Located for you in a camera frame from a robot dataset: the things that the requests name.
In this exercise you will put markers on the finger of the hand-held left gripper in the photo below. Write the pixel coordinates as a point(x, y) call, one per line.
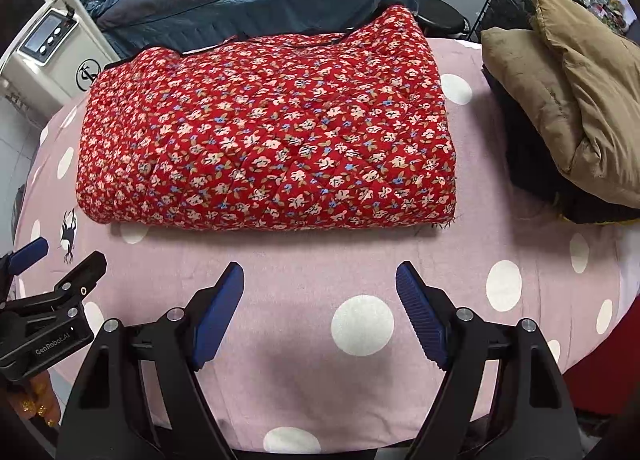
point(82, 272)
point(27, 252)

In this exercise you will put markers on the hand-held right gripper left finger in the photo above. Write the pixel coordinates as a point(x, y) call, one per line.
point(220, 315)

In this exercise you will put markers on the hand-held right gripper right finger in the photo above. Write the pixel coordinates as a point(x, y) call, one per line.
point(420, 315)

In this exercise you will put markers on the red floral quilted jacket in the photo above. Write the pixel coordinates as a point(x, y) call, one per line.
point(270, 139)

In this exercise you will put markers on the black clothes pile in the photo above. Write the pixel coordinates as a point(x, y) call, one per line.
point(530, 159)

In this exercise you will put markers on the brown gold patterned cloth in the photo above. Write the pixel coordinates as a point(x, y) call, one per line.
point(30, 402)

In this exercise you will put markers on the pink polka dot blanket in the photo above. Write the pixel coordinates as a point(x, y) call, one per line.
point(310, 265)

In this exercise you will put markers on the white machine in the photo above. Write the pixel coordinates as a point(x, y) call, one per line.
point(55, 69)

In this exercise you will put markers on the red cloth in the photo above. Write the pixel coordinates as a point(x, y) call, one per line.
point(600, 380)

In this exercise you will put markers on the khaki padded jacket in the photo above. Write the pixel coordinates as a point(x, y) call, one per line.
point(575, 89)

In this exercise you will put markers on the black round stool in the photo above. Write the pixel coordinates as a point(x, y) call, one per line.
point(442, 14)

